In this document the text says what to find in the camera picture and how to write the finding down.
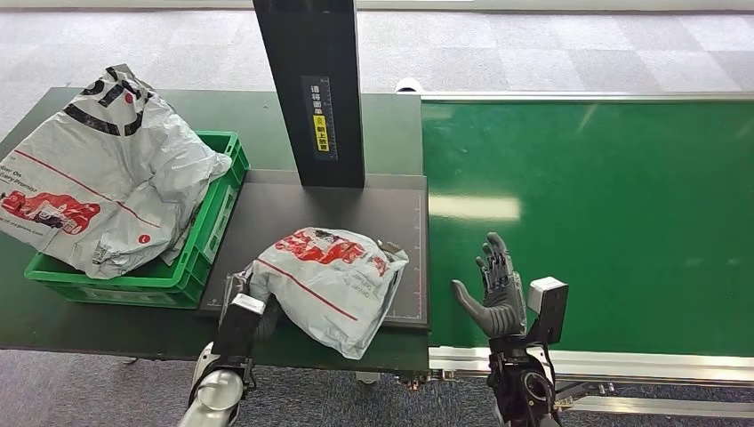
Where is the green conveyor belt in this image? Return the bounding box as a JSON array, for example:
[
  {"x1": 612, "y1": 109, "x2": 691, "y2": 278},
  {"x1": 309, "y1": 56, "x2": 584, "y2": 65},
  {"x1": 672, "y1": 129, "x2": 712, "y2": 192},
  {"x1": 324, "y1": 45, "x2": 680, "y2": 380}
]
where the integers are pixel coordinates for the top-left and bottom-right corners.
[{"x1": 421, "y1": 101, "x2": 754, "y2": 359}]

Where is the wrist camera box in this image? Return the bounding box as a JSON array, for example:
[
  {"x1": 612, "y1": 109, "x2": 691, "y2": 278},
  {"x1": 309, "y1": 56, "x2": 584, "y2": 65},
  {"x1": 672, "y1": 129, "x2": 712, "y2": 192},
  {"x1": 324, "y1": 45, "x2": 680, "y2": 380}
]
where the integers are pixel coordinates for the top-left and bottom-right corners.
[
  {"x1": 525, "y1": 276, "x2": 570, "y2": 347},
  {"x1": 212, "y1": 293, "x2": 268, "y2": 360}
]

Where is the green plastic basket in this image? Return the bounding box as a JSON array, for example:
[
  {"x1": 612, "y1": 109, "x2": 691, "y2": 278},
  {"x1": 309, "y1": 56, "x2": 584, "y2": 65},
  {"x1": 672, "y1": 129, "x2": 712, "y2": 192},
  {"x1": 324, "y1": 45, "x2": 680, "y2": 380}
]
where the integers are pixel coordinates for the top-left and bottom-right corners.
[{"x1": 24, "y1": 130, "x2": 251, "y2": 310}]

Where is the black yellow label sticker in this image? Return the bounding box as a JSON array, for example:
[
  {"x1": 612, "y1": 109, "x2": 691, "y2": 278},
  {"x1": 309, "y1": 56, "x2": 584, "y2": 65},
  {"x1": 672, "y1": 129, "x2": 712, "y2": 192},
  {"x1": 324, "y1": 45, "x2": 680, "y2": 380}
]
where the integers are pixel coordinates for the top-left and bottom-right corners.
[{"x1": 301, "y1": 75, "x2": 340, "y2": 163}]

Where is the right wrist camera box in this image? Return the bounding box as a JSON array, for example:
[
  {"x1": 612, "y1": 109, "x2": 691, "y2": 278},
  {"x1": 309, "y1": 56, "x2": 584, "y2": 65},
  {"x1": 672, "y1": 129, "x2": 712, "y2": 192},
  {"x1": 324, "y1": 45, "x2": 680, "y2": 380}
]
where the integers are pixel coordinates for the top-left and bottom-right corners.
[{"x1": 525, "y1": 276, "x2": 570, "y2": 347}]

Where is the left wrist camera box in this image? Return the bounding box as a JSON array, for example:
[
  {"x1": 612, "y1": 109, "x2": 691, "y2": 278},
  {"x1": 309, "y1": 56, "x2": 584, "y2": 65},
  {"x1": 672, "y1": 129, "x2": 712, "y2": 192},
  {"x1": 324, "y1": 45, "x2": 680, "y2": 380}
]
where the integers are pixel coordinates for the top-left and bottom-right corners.
[{"x1": 212, "y1": 293, "x2": 268, "y2": 360}]

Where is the small grey courier package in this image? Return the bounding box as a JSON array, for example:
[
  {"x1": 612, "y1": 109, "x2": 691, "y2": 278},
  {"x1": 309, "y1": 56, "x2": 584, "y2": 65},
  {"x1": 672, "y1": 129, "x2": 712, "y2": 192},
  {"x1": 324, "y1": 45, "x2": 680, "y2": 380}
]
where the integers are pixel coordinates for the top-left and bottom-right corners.
[{"x1": 245, "y1": 226, "x2": 411, "y2": 361}]

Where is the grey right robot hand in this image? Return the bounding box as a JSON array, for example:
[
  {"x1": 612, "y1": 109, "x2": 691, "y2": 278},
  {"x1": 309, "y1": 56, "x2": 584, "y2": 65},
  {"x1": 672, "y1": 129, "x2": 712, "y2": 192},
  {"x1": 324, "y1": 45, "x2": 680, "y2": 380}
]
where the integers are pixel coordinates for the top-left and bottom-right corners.
[{"x1": 450, "y1": 231, "x2": 529, "y2": 340}]

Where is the large grey courier package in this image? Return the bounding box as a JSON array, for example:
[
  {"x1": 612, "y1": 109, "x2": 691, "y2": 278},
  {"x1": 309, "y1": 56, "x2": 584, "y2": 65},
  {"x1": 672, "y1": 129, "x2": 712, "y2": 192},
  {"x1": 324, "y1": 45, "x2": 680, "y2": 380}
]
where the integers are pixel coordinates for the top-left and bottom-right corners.
[{"x1": 0, "y1": 63, "x2": 233, "y2": 280}]

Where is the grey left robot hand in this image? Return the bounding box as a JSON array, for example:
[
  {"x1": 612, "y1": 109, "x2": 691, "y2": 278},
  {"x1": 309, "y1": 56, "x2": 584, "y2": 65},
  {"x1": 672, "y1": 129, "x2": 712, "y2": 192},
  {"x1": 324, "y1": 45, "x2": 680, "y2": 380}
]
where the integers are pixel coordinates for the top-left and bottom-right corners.
[{"x1": 226, "y1": 270, "x2": 285, "y2": 344}]

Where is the black weighing device with post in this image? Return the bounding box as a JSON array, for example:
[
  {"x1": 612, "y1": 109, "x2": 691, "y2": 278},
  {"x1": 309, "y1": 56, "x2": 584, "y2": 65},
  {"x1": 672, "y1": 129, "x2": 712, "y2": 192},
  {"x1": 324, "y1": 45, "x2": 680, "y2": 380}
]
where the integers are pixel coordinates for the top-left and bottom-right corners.
[{"x1": 197, "y1": 0, "x2": 431, "y2": 330}]

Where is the aluminium conveyor frame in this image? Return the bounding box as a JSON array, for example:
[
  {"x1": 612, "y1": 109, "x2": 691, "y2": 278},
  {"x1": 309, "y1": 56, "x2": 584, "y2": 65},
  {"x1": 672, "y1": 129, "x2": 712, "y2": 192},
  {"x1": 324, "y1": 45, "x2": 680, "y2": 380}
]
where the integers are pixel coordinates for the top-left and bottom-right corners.
[{"x1": 419, "y1": 91, "x2": 754, "y2": 421}]

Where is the dark green table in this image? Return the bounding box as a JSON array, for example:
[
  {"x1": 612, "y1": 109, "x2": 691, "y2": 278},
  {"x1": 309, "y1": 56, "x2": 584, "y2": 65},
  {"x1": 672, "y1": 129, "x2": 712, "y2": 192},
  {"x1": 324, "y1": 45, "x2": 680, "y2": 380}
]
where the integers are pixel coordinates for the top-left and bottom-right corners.
[{"x1": 0, "y1": 86, "x2": 431, "y2": 374}]

